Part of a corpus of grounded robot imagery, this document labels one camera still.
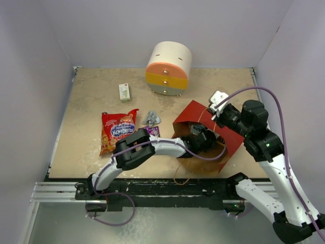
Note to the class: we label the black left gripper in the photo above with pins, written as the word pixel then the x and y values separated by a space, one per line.
pixel 204 149

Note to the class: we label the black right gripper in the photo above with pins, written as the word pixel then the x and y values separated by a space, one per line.
pixel 219 119

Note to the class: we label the small white snack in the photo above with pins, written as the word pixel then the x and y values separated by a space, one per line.
pixel 196 128

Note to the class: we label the red brown paper bag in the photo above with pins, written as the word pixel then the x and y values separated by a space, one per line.
pixel 212 162

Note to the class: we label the silver foil snack packet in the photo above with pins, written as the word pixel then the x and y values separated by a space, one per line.
pixel 151 119

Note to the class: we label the red candy snack bag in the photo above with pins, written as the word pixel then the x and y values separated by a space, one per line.
pixel 116 127

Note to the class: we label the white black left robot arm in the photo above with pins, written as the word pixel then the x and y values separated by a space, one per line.
pixel 133 150

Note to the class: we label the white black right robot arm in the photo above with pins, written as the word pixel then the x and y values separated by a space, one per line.
pixel 293 217

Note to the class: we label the purple candy packet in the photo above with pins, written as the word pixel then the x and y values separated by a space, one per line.
pixel 152 130

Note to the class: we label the round white mini drawer chest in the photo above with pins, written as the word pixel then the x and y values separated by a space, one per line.
pixel 168 69

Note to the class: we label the small white green box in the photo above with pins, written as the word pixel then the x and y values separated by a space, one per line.
pixel 124 92

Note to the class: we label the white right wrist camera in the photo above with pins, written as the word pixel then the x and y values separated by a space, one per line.
pixel 217 104

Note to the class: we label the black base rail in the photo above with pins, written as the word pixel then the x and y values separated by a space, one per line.
pixel 210 193

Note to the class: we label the aluminium side rail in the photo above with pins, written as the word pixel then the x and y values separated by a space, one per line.
pixel 53 192

